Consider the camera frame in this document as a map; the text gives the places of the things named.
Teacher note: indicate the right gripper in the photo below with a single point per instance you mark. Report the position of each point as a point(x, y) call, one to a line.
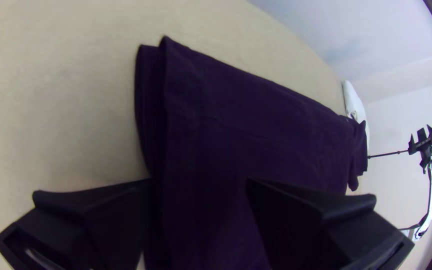
point(424, 146)

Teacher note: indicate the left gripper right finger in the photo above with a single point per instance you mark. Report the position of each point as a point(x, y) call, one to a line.
point(313, 228)

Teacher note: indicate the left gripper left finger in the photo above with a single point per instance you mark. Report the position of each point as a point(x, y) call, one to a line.
point(88, 225)

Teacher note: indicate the black t-shirt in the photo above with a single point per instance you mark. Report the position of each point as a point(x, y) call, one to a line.
point(219, 131)

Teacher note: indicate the black tripod stand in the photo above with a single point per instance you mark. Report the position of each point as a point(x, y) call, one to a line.
point(388, 154)

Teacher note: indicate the white garment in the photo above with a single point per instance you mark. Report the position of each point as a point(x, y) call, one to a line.
point(352, 101)

